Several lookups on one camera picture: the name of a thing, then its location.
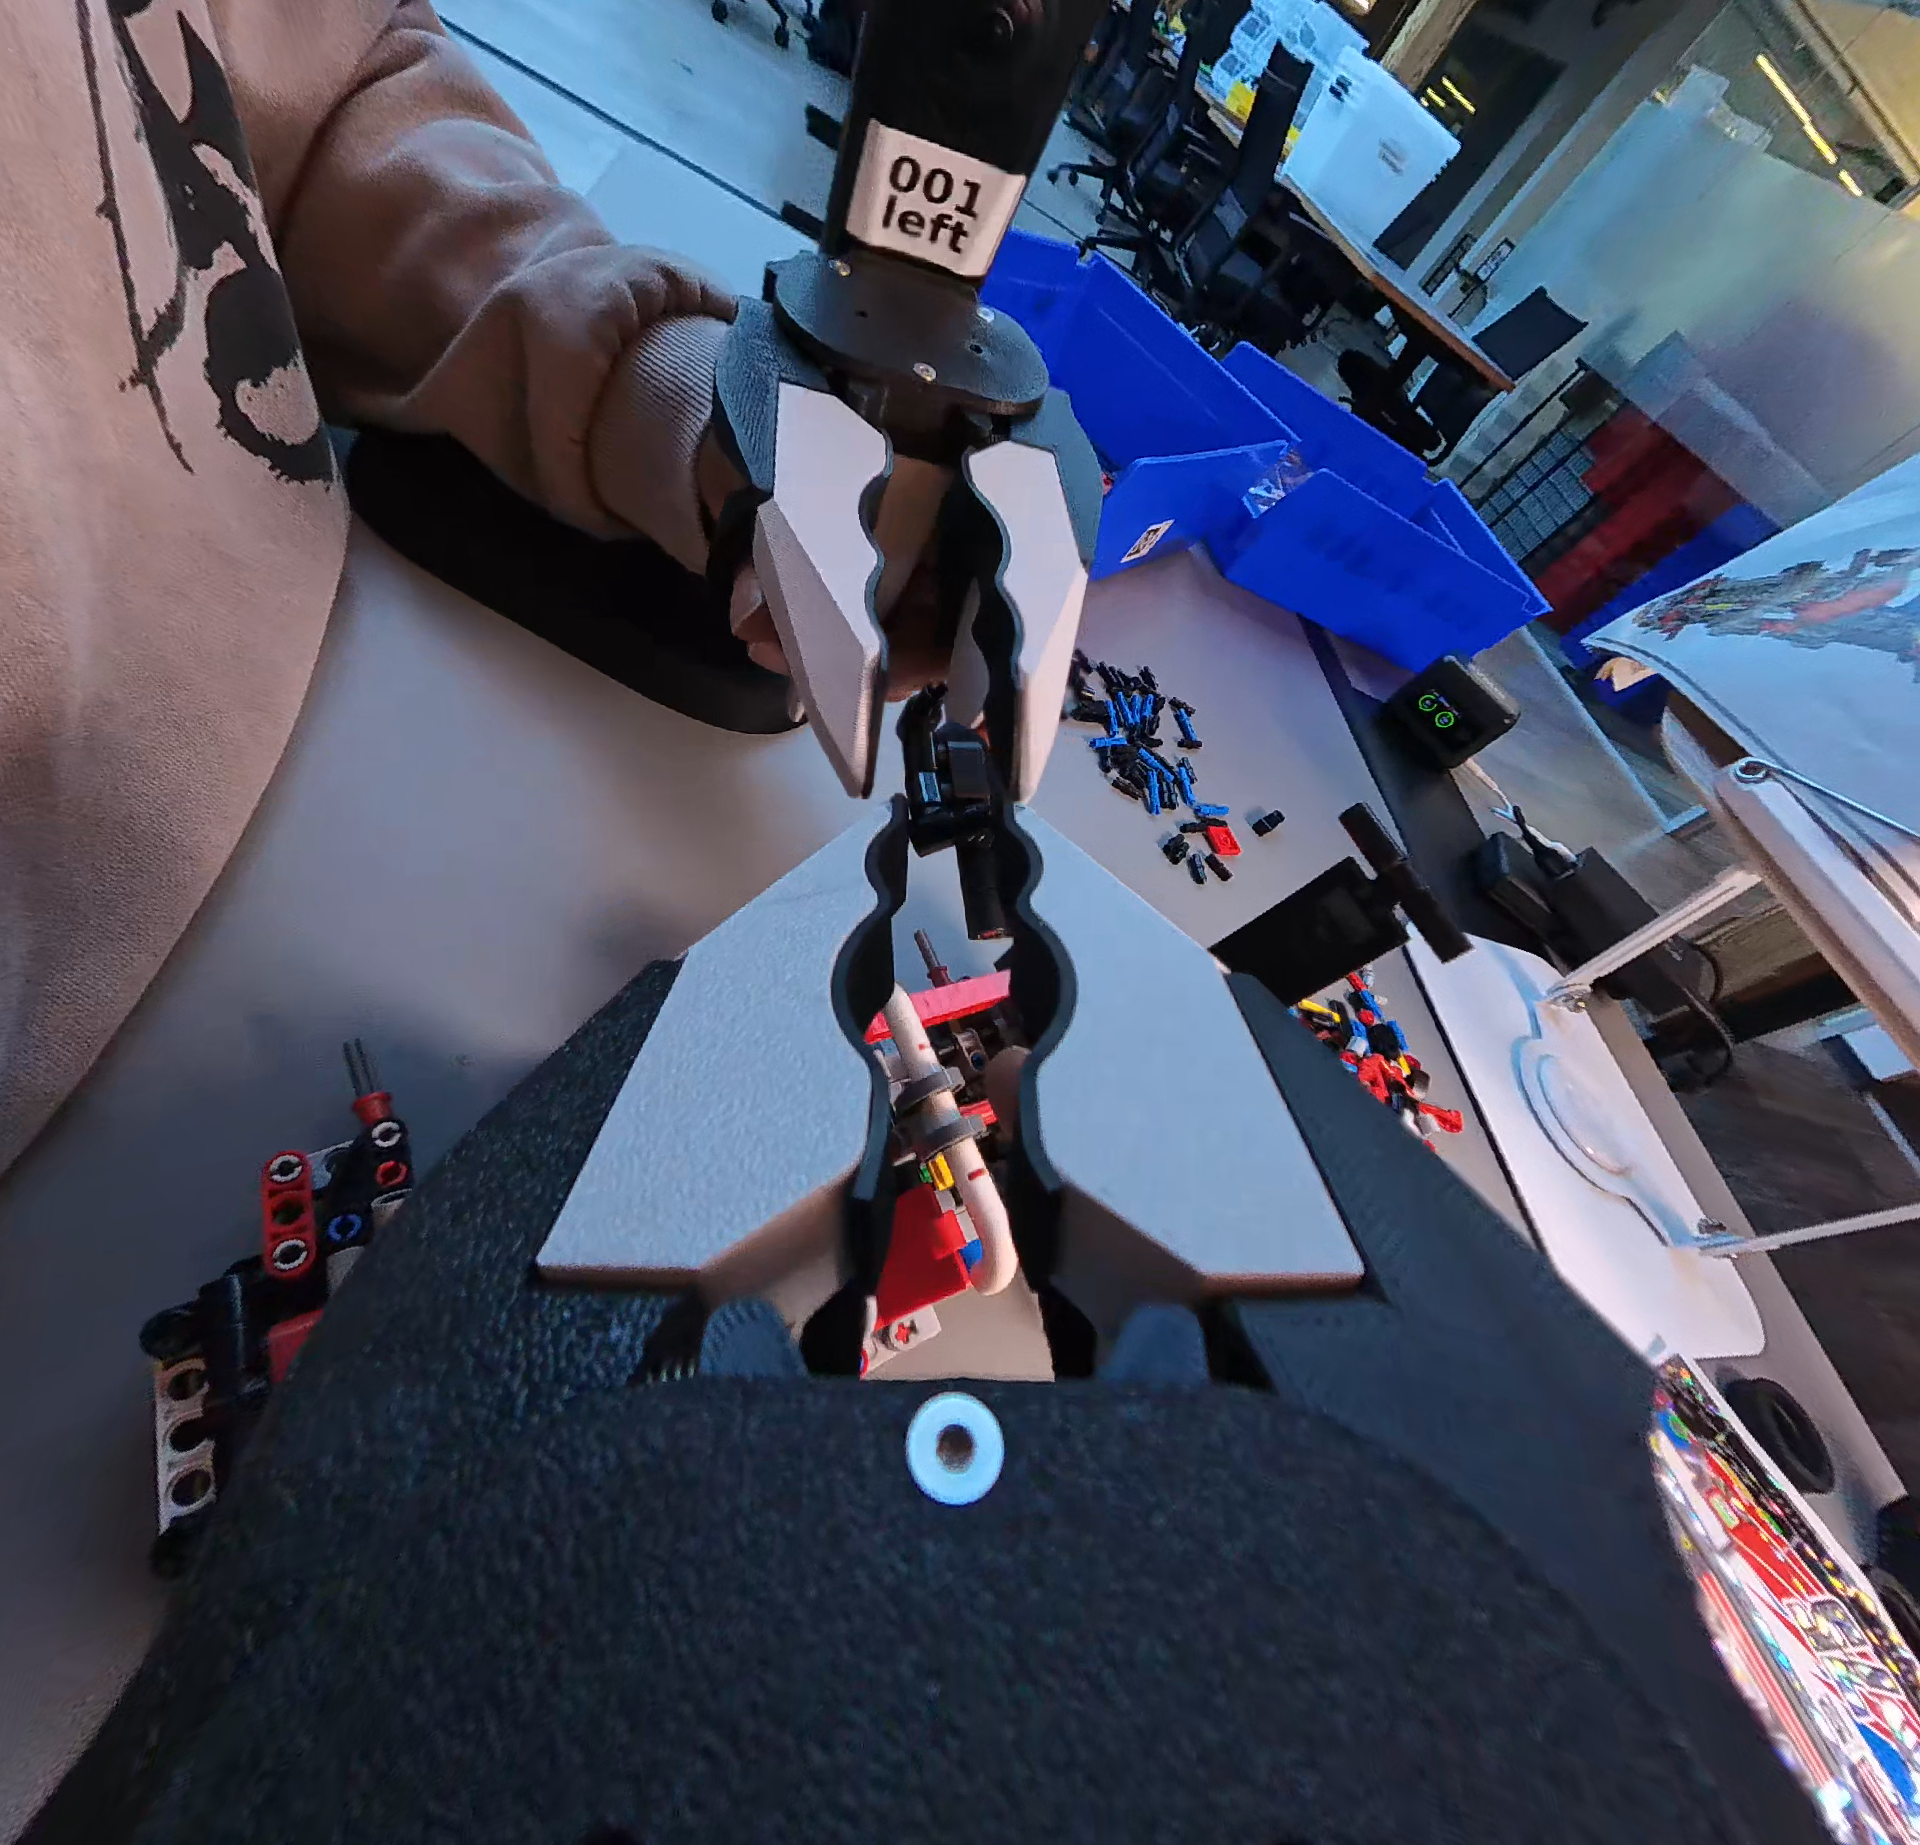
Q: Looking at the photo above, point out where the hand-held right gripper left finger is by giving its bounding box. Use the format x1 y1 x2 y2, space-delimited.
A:
536 799 913 1343

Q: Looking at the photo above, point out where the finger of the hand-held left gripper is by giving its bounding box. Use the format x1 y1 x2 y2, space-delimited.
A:
751 378 899 802
947 433 1093 808

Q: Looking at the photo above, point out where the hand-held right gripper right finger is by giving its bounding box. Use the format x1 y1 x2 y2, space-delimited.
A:
1002 808 1372 1372

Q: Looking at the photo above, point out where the small black lego assembly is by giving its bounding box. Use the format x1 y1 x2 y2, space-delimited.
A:
898 688 1013 945

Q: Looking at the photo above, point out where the lego car chassis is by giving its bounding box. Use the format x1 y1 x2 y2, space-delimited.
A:
142 931 1037 1576

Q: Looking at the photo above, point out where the person's left forearm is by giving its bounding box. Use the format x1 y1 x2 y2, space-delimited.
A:
279 0 752 572

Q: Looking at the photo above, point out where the pile of colourful lego pieces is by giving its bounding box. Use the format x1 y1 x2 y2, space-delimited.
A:
1294 970 1464 1150

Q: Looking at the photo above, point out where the black rubber lego tyre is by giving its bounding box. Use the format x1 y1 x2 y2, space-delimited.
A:
1727 1372 1839 1496

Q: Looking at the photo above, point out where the lego instruction booklet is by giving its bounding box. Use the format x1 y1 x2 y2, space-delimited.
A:
1590 458 1920 828

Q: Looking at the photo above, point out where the person's left hand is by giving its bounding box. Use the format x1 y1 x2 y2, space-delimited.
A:
726 563 802 679

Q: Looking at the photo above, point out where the pile of black blue pins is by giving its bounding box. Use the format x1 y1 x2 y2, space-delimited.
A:
1065 651 1288 887

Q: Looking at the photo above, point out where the blue bin with square label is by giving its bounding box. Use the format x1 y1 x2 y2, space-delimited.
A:
982 224 1299 581

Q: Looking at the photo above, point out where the black wrist rest pad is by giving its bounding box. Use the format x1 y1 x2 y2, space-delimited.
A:
348 427 804 738

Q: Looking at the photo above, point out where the black office chair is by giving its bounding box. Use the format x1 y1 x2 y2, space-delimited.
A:
1079 45 1323 363
1476 288 1588 376

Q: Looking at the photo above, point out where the long blue storage bin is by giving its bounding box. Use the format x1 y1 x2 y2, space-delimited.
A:
1222 342 1551 674

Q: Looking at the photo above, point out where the stack of white storage boxes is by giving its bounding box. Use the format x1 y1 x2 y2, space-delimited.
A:
1215 0 1464 251

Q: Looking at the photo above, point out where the black power bank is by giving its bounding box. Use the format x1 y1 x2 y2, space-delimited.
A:
1380 657 1521 772

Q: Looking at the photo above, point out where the black power adapter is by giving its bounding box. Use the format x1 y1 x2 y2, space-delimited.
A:
1476 810 1734 1089

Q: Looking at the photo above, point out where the long wooden desk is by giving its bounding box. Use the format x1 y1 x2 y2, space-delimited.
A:
1276 174 1515 393

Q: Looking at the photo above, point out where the holographic sticker sheet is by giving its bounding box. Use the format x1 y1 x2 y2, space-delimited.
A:
1649 1357 1920 1845

